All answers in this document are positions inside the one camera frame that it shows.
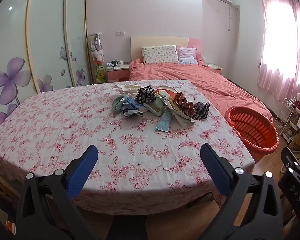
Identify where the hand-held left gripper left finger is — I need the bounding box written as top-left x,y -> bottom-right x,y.
16,144 -> 99,240

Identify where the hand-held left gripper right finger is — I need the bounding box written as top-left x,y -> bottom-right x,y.
197,143 -> 283,240

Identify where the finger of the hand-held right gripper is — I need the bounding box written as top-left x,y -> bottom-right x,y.
280,146 -> 300,181

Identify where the orange plastic basket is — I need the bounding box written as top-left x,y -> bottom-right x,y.
225,106 -> 280,161

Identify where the cream paper wrapper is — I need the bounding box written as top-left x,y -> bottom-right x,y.
165,92 -> 195,130

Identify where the black white checked pouch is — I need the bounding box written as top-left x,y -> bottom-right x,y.
191,102 -> 210,120

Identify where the light blue tube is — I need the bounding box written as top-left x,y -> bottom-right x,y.
155,110 -> 172,133

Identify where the teal sock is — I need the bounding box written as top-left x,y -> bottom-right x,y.
112,96 -> 127,114

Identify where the brown striped scrunchie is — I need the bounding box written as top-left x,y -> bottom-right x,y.
174,92 -> 196,117

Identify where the blue packet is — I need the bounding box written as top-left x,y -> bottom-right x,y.
121,96 -> 147,117

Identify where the pale green case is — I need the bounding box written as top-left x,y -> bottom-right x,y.
142,97 -> 166,117

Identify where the white plastic bag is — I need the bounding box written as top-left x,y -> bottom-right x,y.
114,81 -> 141,97

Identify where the black floral cloth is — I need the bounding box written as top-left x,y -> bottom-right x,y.
134,86 -> 157,104

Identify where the red paper cup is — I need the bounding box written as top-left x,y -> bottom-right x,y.
155,85 -> 178,100

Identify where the person's right forearm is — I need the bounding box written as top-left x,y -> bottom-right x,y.
282,215 -> 299,240

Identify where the table with floral tablecloth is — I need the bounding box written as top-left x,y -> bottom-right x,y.
0,79 -> 255,215

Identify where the bed with salmon duvet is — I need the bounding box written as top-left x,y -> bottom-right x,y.
129,58 -> 273,123

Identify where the pink nightstand with mugs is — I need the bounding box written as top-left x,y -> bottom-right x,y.
105,64 -> 131,82

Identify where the pink curtain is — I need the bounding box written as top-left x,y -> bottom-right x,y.
257,0 -> 300,103

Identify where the plush toy display tube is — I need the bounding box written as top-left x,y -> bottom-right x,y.
89,32 -> 108,83

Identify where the pink striped pillow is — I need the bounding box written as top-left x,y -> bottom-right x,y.
176,45 -> 199,65

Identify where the floral print pillow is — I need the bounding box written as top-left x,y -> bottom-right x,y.
141,45 -> 180,65

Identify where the wardrobe with purple flowers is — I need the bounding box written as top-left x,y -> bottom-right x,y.
0,0 -> 93,128

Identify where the cream and pink headboard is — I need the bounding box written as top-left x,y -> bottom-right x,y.
130,35 -> 202,63

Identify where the air conditioner pipe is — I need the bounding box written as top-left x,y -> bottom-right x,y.
226,4 -> 239,32

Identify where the white wire trolley rack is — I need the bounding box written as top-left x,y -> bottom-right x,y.
275,97 -> 297,143

